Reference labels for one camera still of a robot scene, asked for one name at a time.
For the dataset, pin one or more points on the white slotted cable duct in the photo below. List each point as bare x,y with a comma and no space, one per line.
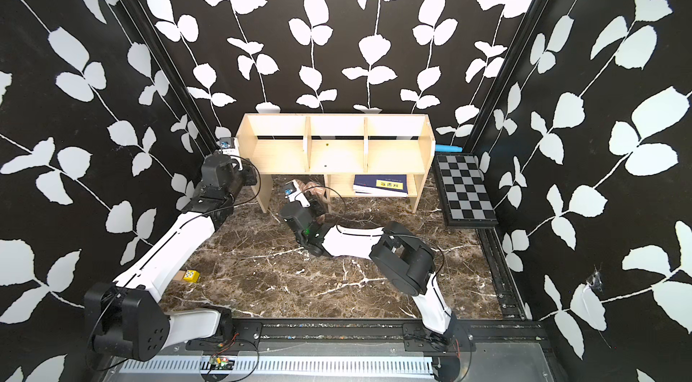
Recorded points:
367,367

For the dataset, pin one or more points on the black white chessboard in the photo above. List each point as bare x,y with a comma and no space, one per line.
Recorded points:
464,199

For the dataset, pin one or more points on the dark blue book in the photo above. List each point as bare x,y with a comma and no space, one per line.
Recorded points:
381,185

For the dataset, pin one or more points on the small green circuit board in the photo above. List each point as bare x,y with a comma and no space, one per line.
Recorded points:
220,364

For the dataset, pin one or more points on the light wooden bookshelf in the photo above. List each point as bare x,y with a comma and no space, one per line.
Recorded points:
338,147

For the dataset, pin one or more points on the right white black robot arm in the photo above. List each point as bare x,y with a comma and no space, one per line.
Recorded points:
403,258

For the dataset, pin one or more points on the small yellow box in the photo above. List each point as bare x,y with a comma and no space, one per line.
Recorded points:
191,276

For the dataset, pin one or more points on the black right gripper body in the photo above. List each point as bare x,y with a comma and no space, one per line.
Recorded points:
318,211

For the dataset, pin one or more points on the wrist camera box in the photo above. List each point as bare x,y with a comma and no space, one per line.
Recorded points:
228,146
294,193

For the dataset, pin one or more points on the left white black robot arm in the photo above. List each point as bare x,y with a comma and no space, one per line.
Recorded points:
124,319

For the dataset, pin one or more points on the blue plastic microphone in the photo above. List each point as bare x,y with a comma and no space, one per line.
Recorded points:
448,148

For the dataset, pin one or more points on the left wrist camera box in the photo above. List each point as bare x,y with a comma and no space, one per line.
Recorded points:
228,146

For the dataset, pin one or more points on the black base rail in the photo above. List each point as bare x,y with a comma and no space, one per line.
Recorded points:
410,332

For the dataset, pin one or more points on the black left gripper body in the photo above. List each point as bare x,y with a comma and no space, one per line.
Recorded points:
243,177

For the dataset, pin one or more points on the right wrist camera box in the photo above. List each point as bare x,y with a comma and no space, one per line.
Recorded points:
294,193

